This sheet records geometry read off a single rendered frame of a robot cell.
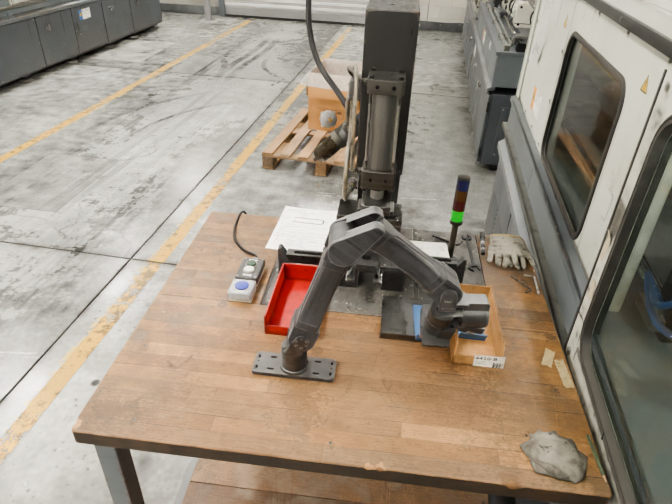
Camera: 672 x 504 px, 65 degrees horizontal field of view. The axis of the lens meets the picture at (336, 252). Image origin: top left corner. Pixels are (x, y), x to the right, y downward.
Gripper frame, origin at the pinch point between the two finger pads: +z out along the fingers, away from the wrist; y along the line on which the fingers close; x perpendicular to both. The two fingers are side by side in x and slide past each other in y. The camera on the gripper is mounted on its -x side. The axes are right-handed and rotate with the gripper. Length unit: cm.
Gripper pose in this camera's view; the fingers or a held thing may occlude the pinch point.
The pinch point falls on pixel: (429, 336)
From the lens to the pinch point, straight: 139.5
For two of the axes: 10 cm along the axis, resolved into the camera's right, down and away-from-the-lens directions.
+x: -10.0, -0.7, 0.3
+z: -0.1, 4.6, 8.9
